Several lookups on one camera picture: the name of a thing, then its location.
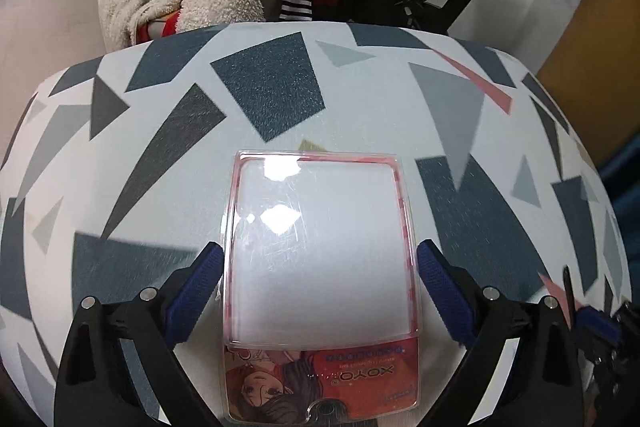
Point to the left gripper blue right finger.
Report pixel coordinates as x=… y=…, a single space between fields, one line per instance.
x=437 y=275

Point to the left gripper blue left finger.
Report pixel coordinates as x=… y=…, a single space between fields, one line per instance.
x=189 y=290

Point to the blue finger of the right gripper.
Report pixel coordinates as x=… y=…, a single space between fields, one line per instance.
x=594 y=329

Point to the clear blister card package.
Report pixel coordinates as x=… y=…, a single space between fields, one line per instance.
x=320 y=308

